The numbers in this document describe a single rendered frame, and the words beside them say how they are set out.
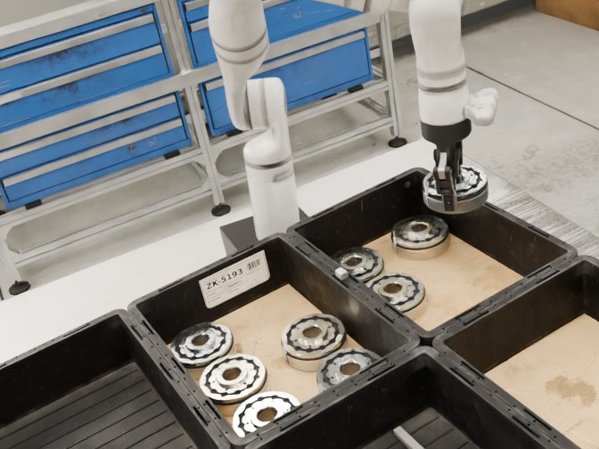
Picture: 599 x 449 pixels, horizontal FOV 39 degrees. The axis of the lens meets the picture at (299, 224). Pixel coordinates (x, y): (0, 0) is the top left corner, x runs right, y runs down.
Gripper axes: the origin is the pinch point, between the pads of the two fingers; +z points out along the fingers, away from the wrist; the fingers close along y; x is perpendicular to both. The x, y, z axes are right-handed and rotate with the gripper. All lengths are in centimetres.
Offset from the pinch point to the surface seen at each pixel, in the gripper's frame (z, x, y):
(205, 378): 13.9, -33.6, 30.9
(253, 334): 17.1, -31.4, 16.9
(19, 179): 59, -173, -101
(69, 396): 17, -57, 34
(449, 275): 17.0, -1.8, -1.1
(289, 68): 52, -93, -175
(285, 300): 17.1, -28.7, 7.7
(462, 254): 17.0, -0.6, -7.5
